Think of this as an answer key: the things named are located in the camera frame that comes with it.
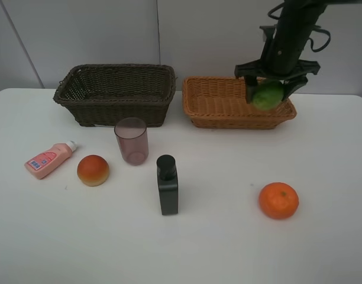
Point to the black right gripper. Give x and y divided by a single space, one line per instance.
280 60

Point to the green lime fruit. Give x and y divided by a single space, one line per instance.
268 95

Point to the orange tangerine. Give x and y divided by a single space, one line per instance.
278 201

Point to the black pump bottle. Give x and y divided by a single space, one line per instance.
167 182

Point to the translucent purple plastic cup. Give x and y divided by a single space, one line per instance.
131 134

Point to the pink lotion bottle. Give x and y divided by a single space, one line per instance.
46 162

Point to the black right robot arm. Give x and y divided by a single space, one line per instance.
302 13

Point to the light orange wicker basket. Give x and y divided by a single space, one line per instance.
220 102

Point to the dark brown wicker basket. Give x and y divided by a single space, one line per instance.
103 94

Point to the round bread bun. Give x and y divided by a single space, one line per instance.
93 170

